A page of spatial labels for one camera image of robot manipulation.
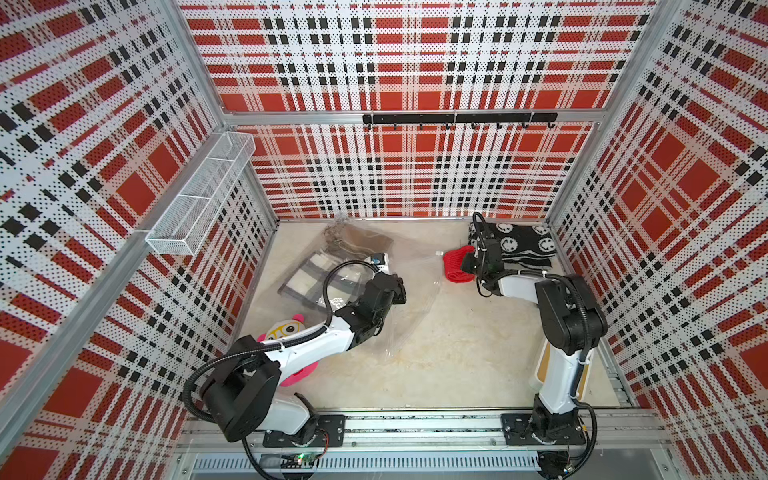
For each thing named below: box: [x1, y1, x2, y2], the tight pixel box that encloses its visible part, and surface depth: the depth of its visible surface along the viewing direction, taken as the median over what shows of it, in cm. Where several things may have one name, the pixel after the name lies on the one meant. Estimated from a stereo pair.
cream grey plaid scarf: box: [278, 250, 369, 310], surface depth 97 cm
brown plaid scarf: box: [324, 222, 393, 256], surface depth 110 cm
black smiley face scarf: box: [468, 222, 557, 269], surface depth 109 cm
